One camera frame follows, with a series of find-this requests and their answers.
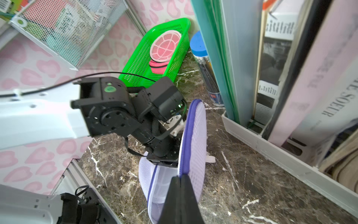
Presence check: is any purple mesh laundry bag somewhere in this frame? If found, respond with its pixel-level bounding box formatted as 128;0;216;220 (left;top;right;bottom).
139;99;207;224

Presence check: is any pink mesh laundry bag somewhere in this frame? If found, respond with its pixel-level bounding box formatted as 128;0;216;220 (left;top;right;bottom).
149;30;181;75

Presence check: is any green folder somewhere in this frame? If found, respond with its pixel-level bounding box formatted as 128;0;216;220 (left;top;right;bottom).
191;1;263;126

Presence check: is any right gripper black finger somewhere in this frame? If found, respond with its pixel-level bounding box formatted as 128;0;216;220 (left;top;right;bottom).
180;175;205;224

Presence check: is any white mesh wall basket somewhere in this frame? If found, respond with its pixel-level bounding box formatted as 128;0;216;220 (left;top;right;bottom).
10;1;128;71

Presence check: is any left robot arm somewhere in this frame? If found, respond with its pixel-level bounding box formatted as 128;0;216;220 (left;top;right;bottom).
1;77;187;224

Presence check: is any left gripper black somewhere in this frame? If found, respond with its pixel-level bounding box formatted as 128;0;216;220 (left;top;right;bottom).
131;77;187;224

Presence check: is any black binder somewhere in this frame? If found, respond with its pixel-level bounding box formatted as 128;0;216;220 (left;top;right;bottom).
262;1;331;142

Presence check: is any pink white book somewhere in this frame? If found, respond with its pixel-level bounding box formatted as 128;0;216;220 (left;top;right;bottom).
271;1;358;147

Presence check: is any green red booklet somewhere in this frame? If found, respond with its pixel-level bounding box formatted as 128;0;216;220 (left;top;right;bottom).
1;0;31;21

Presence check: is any green plastic basket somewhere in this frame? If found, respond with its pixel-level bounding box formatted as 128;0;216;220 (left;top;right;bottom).
119;18;191;87

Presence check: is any white file organizer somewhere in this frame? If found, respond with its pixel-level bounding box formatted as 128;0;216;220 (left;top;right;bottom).
222;113;358;217

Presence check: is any blue lid pencil jar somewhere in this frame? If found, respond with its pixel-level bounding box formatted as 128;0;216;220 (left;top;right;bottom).
190;31;224;107

